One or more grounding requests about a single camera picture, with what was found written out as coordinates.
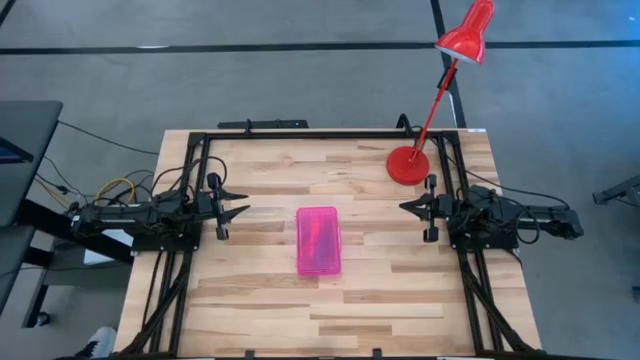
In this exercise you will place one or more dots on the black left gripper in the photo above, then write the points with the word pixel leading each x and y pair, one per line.
pixel 210 207

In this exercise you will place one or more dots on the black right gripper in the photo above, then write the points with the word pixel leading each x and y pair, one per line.
pixel 442 207

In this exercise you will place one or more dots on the clear box with pink lid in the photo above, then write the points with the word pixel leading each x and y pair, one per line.
pixel 318 240

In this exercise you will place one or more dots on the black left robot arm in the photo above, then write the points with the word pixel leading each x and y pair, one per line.
pixel 125 212

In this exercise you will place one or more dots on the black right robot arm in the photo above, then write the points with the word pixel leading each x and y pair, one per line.
pixel 525 220

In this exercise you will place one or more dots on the white paper box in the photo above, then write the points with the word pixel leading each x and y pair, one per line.
pixel 100 257

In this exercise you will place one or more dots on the red desk lamp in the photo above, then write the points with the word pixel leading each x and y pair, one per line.
pixel 407 167

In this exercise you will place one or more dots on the black clamp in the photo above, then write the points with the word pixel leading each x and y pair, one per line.
pixel 404 124

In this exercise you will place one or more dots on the black desk beam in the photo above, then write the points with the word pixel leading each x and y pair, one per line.
pixel 45 221

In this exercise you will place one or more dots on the person's foot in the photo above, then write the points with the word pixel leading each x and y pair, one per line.
pixel 100 340

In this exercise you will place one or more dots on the grey stand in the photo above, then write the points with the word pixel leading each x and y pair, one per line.
pixel 620 190

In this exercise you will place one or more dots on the grey desk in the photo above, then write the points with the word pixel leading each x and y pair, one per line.
pixel 30 120

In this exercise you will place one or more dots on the black caster wheel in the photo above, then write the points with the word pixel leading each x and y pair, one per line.
pixel 42 319

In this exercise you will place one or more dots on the dark laptop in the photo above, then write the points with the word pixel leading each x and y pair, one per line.
pixel 12 152

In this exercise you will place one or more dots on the dark grey desk panel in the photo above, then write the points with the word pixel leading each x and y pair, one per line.
pixel 12 260

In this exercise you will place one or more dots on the black bar bracket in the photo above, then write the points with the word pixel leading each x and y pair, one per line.
pixel 265 124

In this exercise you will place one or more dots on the black metal table frame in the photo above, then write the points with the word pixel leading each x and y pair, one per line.
pixel 325 135

